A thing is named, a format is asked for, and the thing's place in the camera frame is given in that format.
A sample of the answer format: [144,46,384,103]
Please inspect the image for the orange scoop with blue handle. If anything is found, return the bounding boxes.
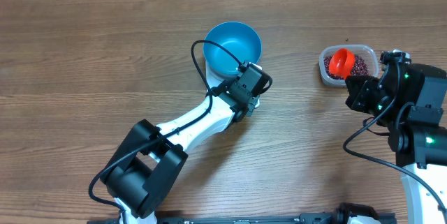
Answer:
[329,48,355,79]

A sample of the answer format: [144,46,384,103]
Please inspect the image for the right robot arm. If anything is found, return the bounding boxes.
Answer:
[344,50,446,223]

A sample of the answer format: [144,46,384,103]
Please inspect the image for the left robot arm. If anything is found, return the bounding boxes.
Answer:
[98,61,272,223]

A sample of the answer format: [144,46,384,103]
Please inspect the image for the blue bowl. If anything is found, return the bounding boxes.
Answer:
[203,22,263,77]

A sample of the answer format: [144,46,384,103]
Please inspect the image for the white digital kitchen scale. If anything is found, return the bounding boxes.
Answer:
[206,61,271,114]

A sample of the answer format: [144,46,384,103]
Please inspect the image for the red beans in container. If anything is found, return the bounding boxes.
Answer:
[323,54,368,80]

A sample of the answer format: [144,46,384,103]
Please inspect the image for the clear plastic container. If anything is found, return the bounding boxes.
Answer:
[318,44,379,88]

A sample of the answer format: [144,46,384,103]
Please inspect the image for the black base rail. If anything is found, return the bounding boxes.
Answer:
[87,202,397,224]

